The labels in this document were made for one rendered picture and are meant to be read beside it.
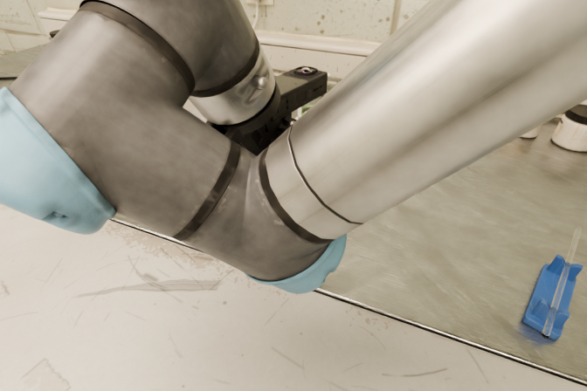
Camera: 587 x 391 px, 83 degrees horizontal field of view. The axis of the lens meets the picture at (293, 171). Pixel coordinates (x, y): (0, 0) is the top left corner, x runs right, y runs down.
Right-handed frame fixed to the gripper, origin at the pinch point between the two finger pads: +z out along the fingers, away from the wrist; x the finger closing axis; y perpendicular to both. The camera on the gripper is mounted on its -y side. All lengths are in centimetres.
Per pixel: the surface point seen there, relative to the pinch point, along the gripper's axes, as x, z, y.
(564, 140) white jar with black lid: 33, 26, -35
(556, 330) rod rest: 32.9, 4.1, 4.5
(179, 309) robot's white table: -2.6, -5.4, 22.8
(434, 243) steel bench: 18.8, 7.9, -0.2
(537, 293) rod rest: 30.9, 6.0, 1.1
